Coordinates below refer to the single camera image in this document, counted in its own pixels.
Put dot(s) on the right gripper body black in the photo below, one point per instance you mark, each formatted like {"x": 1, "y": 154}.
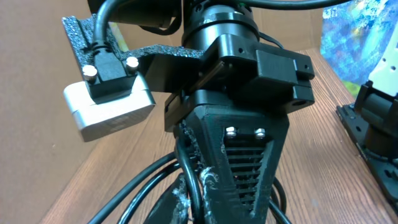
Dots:
{"x": 227, "y": 69}

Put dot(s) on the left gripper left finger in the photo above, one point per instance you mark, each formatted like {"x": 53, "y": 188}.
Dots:
{"x": 172, "y": 206}

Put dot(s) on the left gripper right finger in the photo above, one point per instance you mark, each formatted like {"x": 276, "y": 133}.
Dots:
{"x": 212, "y": 184}

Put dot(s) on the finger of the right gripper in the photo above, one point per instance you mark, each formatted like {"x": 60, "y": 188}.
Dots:
{"x": 189, "y": 142}
{"x": 244, "y": 147}

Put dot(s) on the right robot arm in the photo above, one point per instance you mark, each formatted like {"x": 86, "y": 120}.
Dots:
{"x": 127, "y": 40}

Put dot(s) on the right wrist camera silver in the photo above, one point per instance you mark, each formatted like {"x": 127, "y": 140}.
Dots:
{"x": 96, "y": 120}

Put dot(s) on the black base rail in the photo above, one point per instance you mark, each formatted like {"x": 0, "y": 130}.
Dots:
{"x": 371, "y": 144}

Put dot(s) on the right camera cable black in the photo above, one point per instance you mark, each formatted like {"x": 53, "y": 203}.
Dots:
{"x": 166, "y": 17}

